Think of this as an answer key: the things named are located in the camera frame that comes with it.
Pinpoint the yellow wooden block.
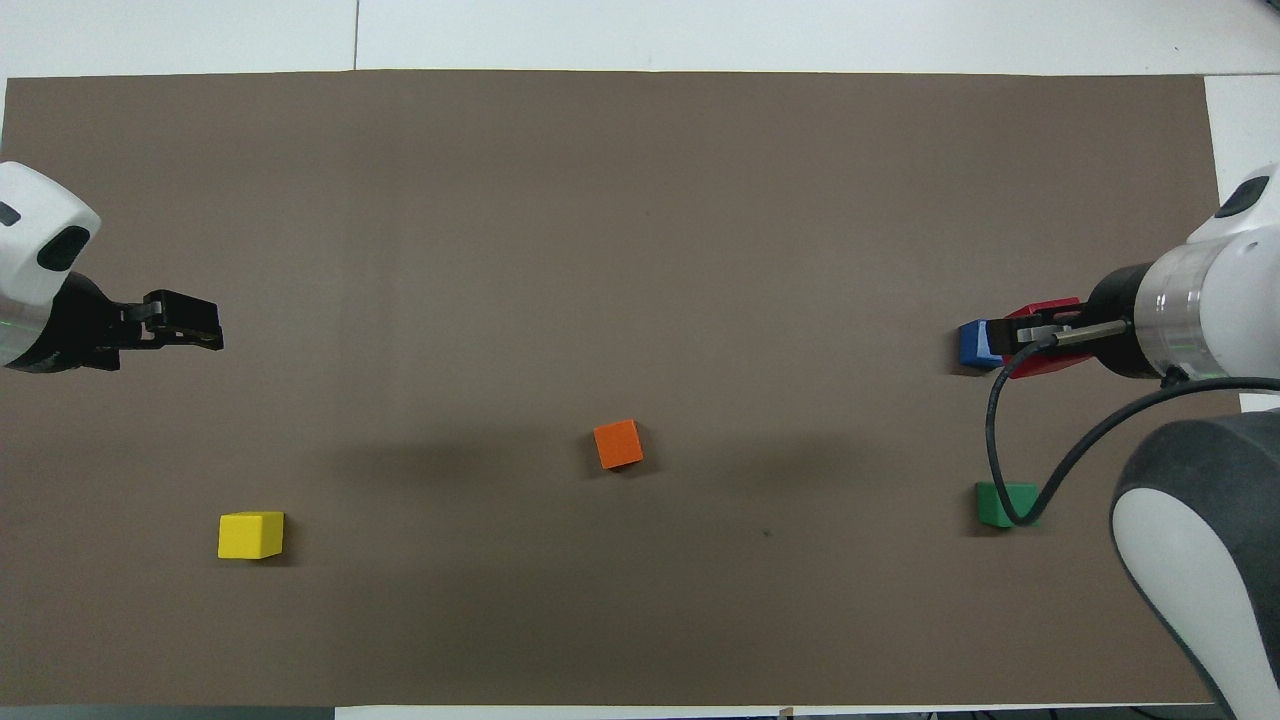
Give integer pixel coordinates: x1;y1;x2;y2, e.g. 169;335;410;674
217;510;286;561

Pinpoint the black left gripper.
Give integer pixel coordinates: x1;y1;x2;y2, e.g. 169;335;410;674
5;270;226;374

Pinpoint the orange wooden block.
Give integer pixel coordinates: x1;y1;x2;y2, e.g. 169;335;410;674
593;418;645;471

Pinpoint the blue wooden block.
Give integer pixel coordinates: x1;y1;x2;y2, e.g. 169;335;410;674
957;319;1006;373

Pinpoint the green wooden block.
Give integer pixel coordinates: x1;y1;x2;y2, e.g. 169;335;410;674
975;481;1041;529

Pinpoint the red wooden block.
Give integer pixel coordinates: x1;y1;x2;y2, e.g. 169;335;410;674
1002;296;1093;380

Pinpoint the brown table mat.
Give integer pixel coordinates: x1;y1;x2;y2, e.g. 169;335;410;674
0;68;1276;707

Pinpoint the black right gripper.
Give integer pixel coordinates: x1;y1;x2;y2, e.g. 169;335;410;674
986;262;1169;381

